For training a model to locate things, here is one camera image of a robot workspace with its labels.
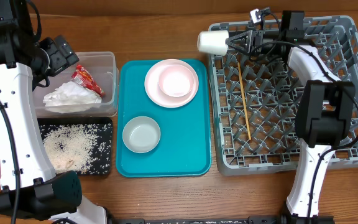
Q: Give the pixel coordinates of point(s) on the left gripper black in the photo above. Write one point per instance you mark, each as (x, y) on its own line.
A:
(62, 54)

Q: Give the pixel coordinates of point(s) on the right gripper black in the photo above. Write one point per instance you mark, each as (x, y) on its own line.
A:
(248, 38)

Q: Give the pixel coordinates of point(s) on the wooden chopstick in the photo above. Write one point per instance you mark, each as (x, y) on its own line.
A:
(244, 101)

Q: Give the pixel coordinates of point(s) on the cream cup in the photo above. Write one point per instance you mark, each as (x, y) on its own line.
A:
(213, 42)

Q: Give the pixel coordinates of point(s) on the red snack wrapper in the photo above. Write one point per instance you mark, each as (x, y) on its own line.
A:
(83, 78)

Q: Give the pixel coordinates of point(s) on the white tissue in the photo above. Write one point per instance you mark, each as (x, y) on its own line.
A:
(70, 98)

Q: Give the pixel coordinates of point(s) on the pink bowl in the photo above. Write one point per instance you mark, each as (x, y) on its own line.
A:
(176, 80)

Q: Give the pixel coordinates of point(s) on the white rice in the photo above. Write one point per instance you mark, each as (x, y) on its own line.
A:
(70, 149)

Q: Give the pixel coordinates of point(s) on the pink plate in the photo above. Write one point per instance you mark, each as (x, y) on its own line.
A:
(155, 93)

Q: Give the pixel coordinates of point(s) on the grey bowl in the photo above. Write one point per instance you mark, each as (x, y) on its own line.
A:
(141, 134)

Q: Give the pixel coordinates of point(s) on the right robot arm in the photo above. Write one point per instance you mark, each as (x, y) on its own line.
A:
(324, 114)

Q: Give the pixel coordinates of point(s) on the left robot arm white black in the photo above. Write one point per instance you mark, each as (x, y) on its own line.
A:
(30, 187)

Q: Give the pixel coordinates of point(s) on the grey dishwasher rack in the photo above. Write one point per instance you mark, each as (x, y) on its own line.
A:
(273, 93)

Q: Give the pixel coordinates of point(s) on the clear plastic bin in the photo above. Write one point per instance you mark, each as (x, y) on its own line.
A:
(102, 67)

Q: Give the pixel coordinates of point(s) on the black tray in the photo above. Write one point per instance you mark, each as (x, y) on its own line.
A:
(107, 124)

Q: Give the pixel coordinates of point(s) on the teal serving tray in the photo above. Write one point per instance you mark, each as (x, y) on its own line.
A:
(184, 148)

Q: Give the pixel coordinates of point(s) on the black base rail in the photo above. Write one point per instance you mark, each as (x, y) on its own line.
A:
(249, 220)

